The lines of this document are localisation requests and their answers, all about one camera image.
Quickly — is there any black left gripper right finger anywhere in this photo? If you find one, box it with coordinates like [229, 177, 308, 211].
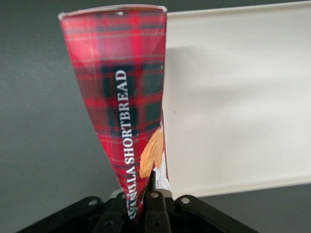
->
[142, 170, 172, 233]

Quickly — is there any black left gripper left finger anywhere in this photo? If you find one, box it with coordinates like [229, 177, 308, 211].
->
[95, 192, 134, 233]

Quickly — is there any red tartan shortbread cookie box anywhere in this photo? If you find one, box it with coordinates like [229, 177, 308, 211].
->
[58, 4, 176, 222]

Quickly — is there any white plastic tray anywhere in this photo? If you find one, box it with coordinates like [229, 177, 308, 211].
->
[162, 0, 311, 199]

